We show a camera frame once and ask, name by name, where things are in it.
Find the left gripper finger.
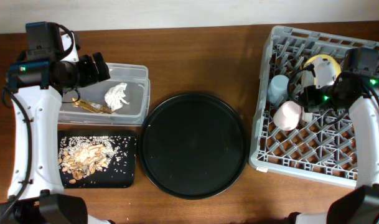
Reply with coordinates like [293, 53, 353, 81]
[93, 52, 110, 82]
[78, 55, 98, 86]

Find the white tissue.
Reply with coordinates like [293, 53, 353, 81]
[104, 82, 129, 112]

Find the yellow bowl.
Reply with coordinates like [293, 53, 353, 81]
[301, 54, 342, 89]

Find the gold snack wrapper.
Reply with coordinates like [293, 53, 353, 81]
[72, 98, 113, 114]

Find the pink cup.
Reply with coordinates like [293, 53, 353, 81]
[273, 101, 302, 131]

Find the blue cup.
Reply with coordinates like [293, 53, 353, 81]
[267, 75, 289, 105]

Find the grey dishwasher rack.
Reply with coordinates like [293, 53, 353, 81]
[249, 26, 379, 189]

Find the food scraps and rice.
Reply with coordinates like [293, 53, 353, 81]
[58, 136, 132, 187]

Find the grey round plate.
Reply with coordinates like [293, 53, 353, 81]
[301, 111, 313, 123]

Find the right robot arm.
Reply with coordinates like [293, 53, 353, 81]
[288, 72, 379, 224]

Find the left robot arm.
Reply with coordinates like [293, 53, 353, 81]
[0, 52, 110, 223]

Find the clear plastic waste bin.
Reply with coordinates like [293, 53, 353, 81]
[58, 63, 151, 126]

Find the black rectangular tray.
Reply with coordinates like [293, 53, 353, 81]
[58, 129, 137, 189]

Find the round black serving tray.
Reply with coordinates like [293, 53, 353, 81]
[138, 92, 249, 200]

